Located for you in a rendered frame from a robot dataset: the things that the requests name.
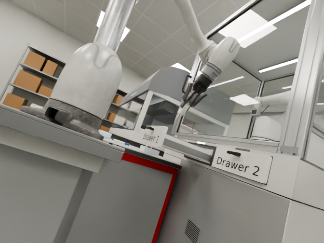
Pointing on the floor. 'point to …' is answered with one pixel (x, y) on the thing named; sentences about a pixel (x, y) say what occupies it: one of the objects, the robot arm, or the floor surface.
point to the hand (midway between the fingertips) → (183, 108)
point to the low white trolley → (125, 199)
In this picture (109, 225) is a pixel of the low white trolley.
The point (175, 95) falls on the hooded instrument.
